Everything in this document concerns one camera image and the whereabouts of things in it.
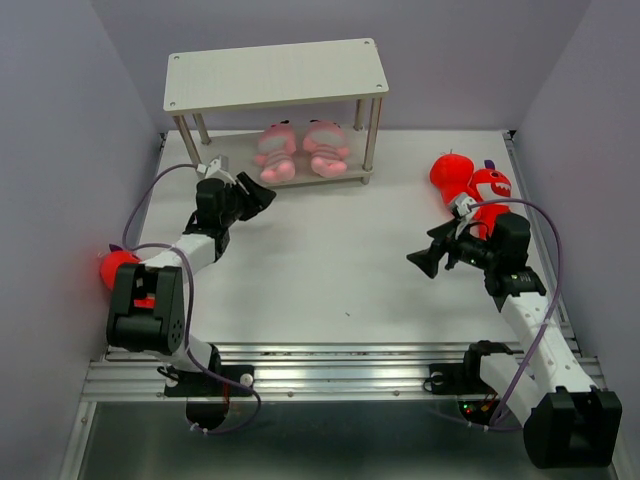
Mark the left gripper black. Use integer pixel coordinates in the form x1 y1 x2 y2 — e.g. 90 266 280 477
219 171 275 227

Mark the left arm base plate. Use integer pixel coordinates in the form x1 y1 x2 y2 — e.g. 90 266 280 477
158 364 255 398

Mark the red shark plush left wall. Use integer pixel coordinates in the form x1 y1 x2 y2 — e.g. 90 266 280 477
99 244 141 291

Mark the red shark plush mouth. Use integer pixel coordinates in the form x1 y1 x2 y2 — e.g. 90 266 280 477
469 160 512 239

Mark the white two-tier shelf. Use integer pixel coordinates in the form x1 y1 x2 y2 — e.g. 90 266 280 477
163 38 389 187

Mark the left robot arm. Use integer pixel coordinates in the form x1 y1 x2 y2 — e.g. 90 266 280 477
101 172 276 396

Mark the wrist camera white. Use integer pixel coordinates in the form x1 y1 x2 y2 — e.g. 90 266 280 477
196 154 235 183
448 193 477 220

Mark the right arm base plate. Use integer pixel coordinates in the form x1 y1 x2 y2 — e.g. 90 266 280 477
423 363 486 395

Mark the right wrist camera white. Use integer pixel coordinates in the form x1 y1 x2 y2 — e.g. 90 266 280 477
448 193 477 220

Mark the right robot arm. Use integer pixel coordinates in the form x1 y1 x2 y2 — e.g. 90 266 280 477
407 212 622 469

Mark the aluminium rail frame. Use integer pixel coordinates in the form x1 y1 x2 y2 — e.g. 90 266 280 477
62 131 635 479

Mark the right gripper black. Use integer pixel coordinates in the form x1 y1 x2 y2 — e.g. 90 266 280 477
404 216 500 278

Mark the pink striped plush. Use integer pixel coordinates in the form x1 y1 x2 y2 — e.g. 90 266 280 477
254 120 297 184
302 120 350 178

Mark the red shark plush back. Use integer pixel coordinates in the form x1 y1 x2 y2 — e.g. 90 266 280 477
429 153 475 205

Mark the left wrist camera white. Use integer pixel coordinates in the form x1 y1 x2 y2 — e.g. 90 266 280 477
196 154 235 183

